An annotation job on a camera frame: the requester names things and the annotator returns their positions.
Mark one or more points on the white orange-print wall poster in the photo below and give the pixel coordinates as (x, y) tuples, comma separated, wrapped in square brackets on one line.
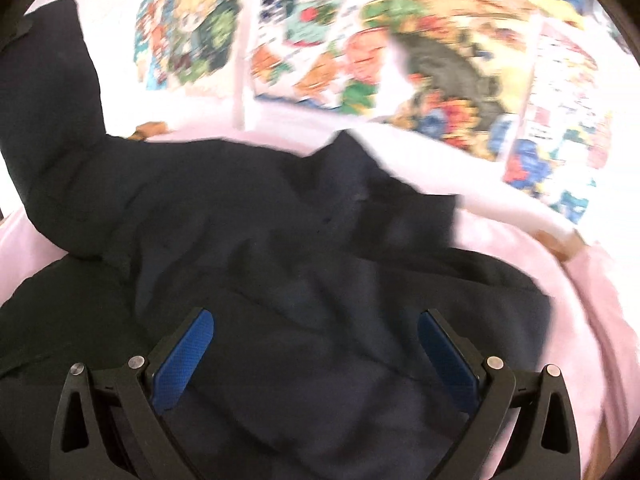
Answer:
[(320, 45)]

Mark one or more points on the cartoon figure wall poster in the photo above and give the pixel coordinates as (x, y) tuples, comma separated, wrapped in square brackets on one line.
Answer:
[(192, 25)]

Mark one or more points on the blue and white wall poster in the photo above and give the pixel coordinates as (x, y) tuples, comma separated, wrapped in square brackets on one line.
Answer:
[(565, 125)]

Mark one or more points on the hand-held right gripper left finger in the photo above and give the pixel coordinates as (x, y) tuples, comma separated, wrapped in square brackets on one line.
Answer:
[(182, 355)]

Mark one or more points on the dark navy padded jacket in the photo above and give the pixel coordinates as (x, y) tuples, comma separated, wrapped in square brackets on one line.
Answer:
[(260, 240)]

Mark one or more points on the pink blanket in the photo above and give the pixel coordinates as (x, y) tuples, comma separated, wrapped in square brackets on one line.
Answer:
[(525, 270)]

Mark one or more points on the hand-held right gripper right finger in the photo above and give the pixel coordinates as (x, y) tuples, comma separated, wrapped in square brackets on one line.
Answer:
[(447, 355)]

